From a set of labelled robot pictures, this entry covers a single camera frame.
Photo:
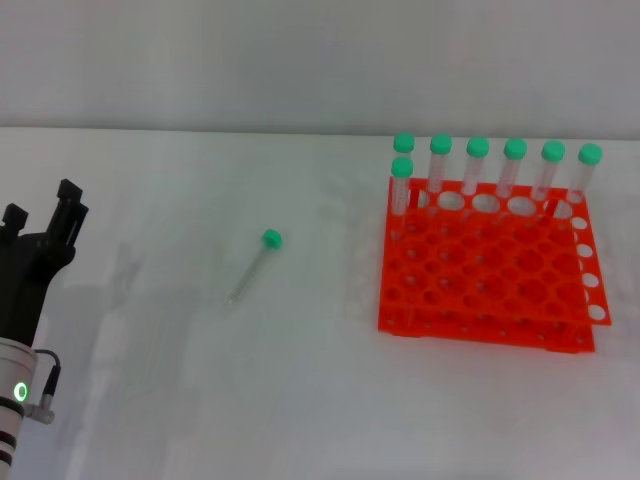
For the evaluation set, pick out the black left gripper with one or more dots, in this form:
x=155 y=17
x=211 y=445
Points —
x=30 y=270

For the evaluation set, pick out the green capped clear test tube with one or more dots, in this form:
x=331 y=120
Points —
x=553 y=150
x=404 y=142
x=515 y=148
x=402 y=166
x=440 y=144
x=271 y=239
x=477 y=147
x=590 y=154

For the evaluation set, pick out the orange test tube rack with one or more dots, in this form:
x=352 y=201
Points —
x=500 y=280

